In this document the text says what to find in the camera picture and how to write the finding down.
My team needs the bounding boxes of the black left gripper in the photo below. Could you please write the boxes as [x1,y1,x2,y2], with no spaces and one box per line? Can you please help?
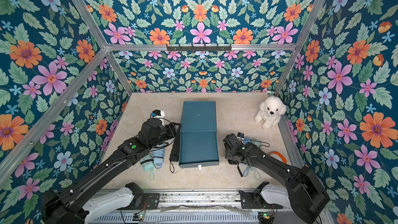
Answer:
[147,122,183,151]

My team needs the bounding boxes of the light blue umbrella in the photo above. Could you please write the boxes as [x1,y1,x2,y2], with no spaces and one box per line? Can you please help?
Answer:
[152,144,166,169]
[239,136,259,177]

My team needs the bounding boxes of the black umbrella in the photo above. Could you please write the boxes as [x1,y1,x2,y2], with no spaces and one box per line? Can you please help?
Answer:
[169,125,181,174]

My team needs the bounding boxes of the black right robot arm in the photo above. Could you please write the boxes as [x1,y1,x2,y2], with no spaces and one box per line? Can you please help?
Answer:
[223,134,330,224]

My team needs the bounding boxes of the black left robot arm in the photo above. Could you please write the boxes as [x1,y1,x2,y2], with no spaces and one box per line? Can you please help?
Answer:
[41,118,181,224]

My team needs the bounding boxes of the mint green umbrella right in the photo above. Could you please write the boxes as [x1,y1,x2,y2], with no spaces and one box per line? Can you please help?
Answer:
[250,140,262,180]

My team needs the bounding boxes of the mint green umbrella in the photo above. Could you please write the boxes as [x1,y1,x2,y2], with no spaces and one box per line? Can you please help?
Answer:
[140,154,155,181]
[250,140,262,180]

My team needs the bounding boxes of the teal drawer cabinet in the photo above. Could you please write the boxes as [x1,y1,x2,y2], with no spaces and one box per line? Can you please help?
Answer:
[179,101,219,169]

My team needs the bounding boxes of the mint green umbrella left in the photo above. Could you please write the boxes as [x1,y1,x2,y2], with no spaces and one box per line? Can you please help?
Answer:
[140,154,155,181]

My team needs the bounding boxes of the white plush dog toy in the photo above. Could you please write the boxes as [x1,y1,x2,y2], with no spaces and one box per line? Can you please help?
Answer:
[255,96,287,130]

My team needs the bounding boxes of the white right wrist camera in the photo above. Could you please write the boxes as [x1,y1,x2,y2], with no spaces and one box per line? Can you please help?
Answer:
[237,132,245,142]

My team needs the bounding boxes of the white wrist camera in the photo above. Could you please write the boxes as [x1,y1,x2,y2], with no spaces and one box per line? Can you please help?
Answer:
[150,110,165,125]
[237,132,245,142]

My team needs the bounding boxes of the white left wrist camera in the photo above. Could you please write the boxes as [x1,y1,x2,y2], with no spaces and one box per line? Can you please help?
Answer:
[150,110,165,125]

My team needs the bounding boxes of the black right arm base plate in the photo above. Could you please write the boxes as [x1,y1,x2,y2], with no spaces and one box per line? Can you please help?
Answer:
[239,190,283,210]

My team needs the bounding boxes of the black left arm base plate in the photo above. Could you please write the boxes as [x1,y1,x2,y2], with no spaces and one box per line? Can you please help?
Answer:
[121,193,160,211]

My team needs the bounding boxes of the aluminium front rail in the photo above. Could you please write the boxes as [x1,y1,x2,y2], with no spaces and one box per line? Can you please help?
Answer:
[84,188,303,224]

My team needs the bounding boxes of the black wall hook rail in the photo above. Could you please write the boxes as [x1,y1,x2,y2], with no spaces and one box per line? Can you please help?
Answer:
[166,44,232,52]

